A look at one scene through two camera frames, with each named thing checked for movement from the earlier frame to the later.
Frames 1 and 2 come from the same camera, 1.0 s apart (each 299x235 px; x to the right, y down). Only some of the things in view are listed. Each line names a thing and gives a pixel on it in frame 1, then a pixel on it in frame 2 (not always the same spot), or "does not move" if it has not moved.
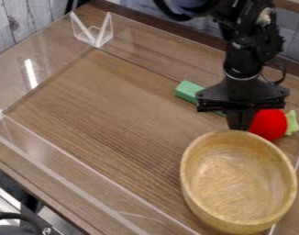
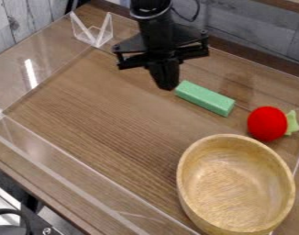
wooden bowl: x=238 y=181 does not move
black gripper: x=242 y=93 to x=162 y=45
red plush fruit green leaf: x=274 y=124 does not move
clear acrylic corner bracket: x=95 y=37 does not move
